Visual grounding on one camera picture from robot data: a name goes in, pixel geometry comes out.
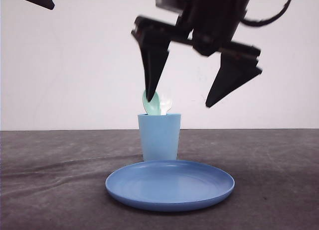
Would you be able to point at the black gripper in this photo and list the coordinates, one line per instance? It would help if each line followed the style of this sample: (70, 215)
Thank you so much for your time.
(213, 24)

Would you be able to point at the blue plastic plate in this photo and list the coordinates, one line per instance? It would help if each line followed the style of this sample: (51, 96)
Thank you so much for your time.
(169, 185)

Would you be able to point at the light blue plastic cup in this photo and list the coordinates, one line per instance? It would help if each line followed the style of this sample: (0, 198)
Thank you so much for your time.
(159, 136)

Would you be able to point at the mint green plastic spoon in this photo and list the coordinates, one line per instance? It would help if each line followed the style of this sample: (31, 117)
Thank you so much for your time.
(152, 107)

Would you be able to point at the white plastic fork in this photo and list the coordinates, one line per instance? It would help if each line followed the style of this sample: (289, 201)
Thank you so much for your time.
(165, 104)

